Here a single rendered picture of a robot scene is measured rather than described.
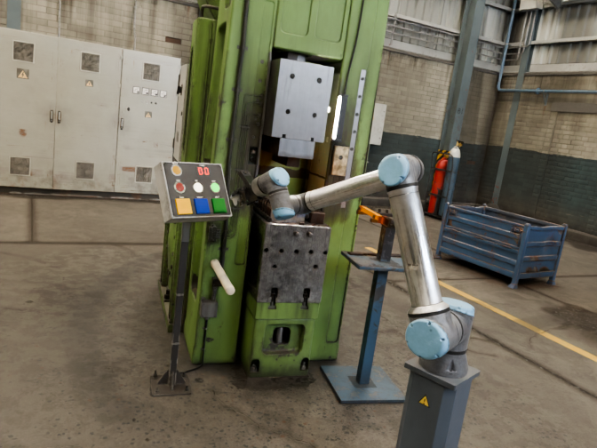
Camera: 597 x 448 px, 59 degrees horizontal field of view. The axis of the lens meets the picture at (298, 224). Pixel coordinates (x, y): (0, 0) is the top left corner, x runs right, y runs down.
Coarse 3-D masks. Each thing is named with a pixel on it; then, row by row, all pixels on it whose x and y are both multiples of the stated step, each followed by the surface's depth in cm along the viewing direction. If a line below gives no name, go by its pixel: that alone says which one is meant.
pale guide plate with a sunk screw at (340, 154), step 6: (336, 150) 301; (342, 150) 302; (348, 150) 303; (336, 156) 302; (342, 156) 304; (336, 162) 302; (342, 162) 304; (330, 168) 304; (336, 168) 303; (342, 168) 304; (330, 174) 304; (336, 174) 304; (342, 174) 305
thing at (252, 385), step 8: (232, 368) 307; (240, 368) 308; (224, 376) 297; (232, 376) 298; (240, 376) 299; (312, 376) 311; (232, 384) 290; (240, 384) 290; (248, 384) 291; (256, 384) 292; (264, 384) 294; (272, 384) 295; (280, 384) 296; (288, 384) 298; (296, 384) 299; (304, 384) 300
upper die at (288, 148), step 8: (264, 136) 306; (264, 144) 305; (272, 144) 289; (280, 144) 277; (288, 144) 278; (296, 144) 280; (304, 144) 281; (312, 144) 283; (272, 152) 288; (280, 152) 278; (288, 152) 279; (296, 152) 281; (304, 152) 282; (312, 152) 284
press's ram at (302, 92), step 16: (272, 64) 281; (288, 64) 269; (304, 64) 271; (272, 80) 279; (288, 80) 271; (304, 80) 273; (320, 80) 276; (272, 96) 277; (288, 96) 272; (304, 96) 275; (320, 96) 278; (272, 112) 275; (288, 112) 275; (304, 112) 277; (320, 112) 280; (272, 128) 274; (288, 128) 276; (304, 128) 279; (320, 128) 282
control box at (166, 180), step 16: (160, 176) 244; (176, 176) 246; (192, 176) 252; (208, 176) 259; (160, 192) 245; (176, 192) 244; (192, 192) 250; (208, 192) 256; (224, 192) 263; (176, 208) 241; (192, 208) 247
